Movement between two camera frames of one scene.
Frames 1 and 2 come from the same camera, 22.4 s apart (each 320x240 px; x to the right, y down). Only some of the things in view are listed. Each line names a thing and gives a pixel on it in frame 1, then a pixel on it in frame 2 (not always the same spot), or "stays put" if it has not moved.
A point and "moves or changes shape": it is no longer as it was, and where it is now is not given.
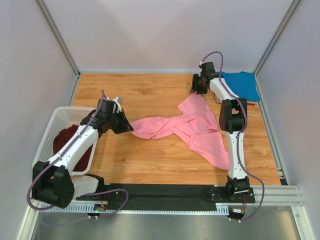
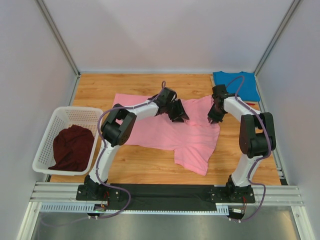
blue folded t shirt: (243, 85) stays put
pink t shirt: (196, 126) moves or changes shape
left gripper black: (118, 121) → (175, 110)
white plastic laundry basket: (62, 117) stays put
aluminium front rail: (262, 196) stays put
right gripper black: (199, 81) → (216, 110)
